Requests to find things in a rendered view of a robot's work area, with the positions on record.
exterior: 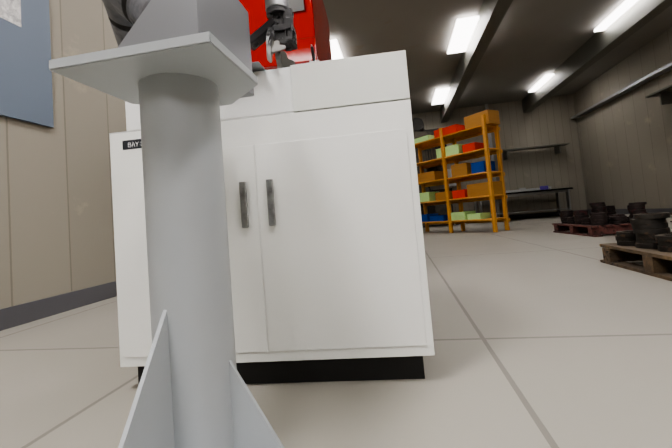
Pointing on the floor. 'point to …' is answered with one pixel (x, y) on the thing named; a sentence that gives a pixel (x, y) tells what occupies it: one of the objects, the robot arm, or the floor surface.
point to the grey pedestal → (183, 240)
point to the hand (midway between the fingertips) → (275, 73)
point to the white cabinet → (302, 246)
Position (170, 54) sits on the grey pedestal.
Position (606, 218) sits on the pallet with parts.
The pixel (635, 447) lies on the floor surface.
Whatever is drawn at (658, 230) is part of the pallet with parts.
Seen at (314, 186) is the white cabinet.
